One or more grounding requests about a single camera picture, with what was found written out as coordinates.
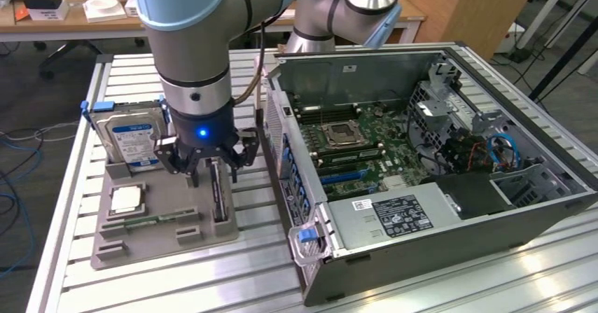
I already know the black office chair base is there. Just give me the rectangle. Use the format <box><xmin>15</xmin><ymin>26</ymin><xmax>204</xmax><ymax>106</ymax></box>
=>
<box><xmin>36</xmin><ymin>39</ymin><xmax>104</xmax><ymax>79</ymax></box>

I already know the black power wire bundle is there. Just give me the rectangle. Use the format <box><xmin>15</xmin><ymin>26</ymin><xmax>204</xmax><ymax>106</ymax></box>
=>
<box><xmin>418</xmin><ymin>132</ymin><xmax>494</xmax><ymax>176</ymax></box>

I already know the small white box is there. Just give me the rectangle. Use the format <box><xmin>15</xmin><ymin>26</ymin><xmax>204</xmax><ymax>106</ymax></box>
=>
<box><xmin>123</xmin><ymin>0</ymin><xmax>144</xmax><ymax>18</ymax></box>

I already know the grey parts rack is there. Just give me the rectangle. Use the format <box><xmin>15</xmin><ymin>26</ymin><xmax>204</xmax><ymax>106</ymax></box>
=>
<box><xmin>90</xmin><ymin>144</ymin><xmax>242</xmax><ymax>271</ymax></box>

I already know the white box black lid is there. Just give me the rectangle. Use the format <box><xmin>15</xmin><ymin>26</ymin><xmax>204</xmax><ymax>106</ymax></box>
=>
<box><xmin>22</xmin><ymin>0</ymin><xmax>71</xmax><ymax>22</ymax></box>

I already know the metal CPU socket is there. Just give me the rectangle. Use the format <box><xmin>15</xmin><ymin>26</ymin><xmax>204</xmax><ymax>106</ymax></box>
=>
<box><xmin>325</xmin><ymin>120</ymin><xmax>363</xmax><ymax>149</ymax></box>

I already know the black plastic cover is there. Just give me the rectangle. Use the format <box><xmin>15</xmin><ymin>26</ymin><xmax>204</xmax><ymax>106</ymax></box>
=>
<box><xmin>437</xmin><ymin>171</ymin><xmax>518</xmax><ymax>221</ymax></box>

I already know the black stand pole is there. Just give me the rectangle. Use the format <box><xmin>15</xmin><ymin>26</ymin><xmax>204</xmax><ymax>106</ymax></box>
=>
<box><xmin>527</xmin><ymin>0</ymin><xmax>598</xmax><ymax>102</ymax></box>

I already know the wooden cabinet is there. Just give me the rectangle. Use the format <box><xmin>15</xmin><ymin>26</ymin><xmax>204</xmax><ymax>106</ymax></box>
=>
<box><xmin>401</xmin><ymin>0</ymin><xmax>546</xmax><ymax>62</ymax></box>

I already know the green RAM stick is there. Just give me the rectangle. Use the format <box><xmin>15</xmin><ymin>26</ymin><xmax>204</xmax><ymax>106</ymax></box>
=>
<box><xmin>122</xmin><ymin>211</ymin><xmax>182</xmax><ymax>229</ymax></box>

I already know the white pedestal box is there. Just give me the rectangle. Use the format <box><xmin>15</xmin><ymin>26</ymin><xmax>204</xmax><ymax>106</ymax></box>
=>
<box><xmin>494</xmin><ymin>22</ymin><xmax>527</xmax><ymax>55</ymax></box>

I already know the green graphics card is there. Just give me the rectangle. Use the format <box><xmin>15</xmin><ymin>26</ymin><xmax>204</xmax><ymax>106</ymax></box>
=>
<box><xmin>204</xmin><ymin>155</ymin><xmax>232</xmax><ymax>223</ymax></box>

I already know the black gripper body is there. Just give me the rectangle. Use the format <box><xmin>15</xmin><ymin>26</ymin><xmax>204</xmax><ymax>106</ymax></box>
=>
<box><xmin>168</xmin><ymin>102</ymin><xmax>238</xmax><ymax>160</ymax></box>

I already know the blue disk wire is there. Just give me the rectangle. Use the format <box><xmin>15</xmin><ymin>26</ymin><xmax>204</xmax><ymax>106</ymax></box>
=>
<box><xmin>485</xmin><ymin>132</ymin><xmax>523</xmax><ymax>172</ymax></box>

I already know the open black PC case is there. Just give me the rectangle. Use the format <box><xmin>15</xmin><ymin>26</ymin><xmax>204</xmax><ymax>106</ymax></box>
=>
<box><xmin>251</xmin><ymin>41</ymin><xmax>598</xmax><ymax>307</ymax></box>

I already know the silver CPU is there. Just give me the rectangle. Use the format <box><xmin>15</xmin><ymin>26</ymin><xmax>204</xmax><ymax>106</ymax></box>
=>
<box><xmin>110</xmin><ymin>186</ymin><xmax>147</xmax><ymax>213</ymax></box>

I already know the black power adapter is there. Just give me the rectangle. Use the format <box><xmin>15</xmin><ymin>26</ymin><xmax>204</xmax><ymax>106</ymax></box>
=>
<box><xmin>506</xmin><ymin>48</ymin><xmax>546</xmax><ymax>64</ymax></box>

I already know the perforated metal disk bay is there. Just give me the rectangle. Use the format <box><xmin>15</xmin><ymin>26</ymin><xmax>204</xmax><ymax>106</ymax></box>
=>
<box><xmin>405</xmin><ymin>60</ymin><xmax>485</xmax><ymax>153</ymax></box>

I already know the beige gripper cable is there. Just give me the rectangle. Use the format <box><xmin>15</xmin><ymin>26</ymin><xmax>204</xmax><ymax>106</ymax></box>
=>
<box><xmin>232</xmin><ymin>6</ymin><xmax>294</xmax><ymax>106</ymax></box>

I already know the hard disk with blue caddy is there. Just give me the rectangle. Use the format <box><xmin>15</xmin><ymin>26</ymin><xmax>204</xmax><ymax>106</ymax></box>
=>
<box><xmin>79</xmin><ymin>95</ymin><xmax>174</xmax><ymax>174</ymax></box>

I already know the installed RAM stick white label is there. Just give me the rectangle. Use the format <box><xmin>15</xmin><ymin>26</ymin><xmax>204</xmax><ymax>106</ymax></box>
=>
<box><xmin>317</xmin><ymin>147</ymin><xmax>385</xmax><ymax>165</ymax></box>

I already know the grey open disk bay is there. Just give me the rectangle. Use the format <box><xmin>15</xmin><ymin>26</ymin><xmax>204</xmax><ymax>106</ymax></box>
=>
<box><xmin>489</xmin><ymin>157</ymin><xmax>588</xmax><ymax>209</ymax></box>

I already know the white box with round insert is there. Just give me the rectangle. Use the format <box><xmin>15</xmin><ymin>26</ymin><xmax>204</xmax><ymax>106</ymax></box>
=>
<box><xmin>83</xmin><ymin>0</ymin><xmax>128</xmax><ymax>23</ymax></box>

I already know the blue floor cable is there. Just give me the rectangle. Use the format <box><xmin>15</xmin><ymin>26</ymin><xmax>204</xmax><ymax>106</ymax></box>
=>
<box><xmin>0</xmin><ymin>134</ymin><xmax>42</xmax><ymax>279</ymax></box>

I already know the blue expansion slot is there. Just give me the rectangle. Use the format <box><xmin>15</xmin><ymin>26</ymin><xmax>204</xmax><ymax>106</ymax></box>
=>
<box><xmin>319</xmin><ymin>168</ymin><xmax>373</xmax><ymax>185</ymax></box>

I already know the green motherboard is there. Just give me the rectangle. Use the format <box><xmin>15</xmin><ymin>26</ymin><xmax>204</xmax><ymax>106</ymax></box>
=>
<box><xmin>291</xmin><ymin>101</ymin><xmax>438</xmax><ymax>202</ymax></box>

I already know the grey power supply unit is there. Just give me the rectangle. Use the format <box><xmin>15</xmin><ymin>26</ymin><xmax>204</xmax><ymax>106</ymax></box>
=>
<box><xmin>326</xmin><ymin>181</ymin><xmax>462</xmax><ymax>251</ymax></box>

